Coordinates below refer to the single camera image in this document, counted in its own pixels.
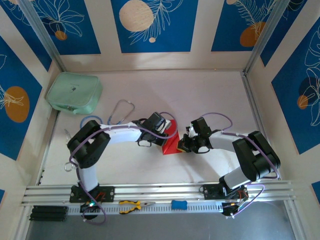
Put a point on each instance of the red paper sheet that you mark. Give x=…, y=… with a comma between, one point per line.
x=171, y=146

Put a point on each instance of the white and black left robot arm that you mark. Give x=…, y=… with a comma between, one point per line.
x=120, y=133

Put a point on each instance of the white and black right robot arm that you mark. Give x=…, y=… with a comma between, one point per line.
x=222, y=141

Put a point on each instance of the grey metal sheet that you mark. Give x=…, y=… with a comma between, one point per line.
x=162, y=227

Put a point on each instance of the blue stethoscope with metal earpieces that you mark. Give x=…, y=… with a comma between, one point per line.
x=109, y=121

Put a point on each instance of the blue sponge block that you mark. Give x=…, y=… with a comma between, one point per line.
x=178, y=205

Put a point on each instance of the mint green zip case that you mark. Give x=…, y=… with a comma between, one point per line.
x=75, y=92

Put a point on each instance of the black profile stack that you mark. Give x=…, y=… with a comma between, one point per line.
x=48, y=213

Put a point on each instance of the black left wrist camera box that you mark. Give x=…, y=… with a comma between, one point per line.
x=155, y=121

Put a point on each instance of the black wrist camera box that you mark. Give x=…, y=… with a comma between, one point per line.
x=155, y=121
x=201, y=125

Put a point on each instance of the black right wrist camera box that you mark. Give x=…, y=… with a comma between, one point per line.
x=201, y=125

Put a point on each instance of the aluminium mounting rail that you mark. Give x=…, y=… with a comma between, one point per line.
x=162, y=190

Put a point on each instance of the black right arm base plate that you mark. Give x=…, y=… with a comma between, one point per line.
x=211, y=191

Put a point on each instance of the aluminium side rail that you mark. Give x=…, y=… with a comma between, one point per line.
x=55, y=120
x=250, y=100

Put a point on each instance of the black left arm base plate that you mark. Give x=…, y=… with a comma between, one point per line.
x=107, y=193

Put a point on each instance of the blue floral wall panel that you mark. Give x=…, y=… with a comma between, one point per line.
x=295, y=105
x=160, y=37
x=232, y=30
x=15, y=125
x=75, y=30

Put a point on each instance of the aluminium frame post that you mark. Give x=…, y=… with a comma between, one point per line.
x=42, y=35
x=265, y=35

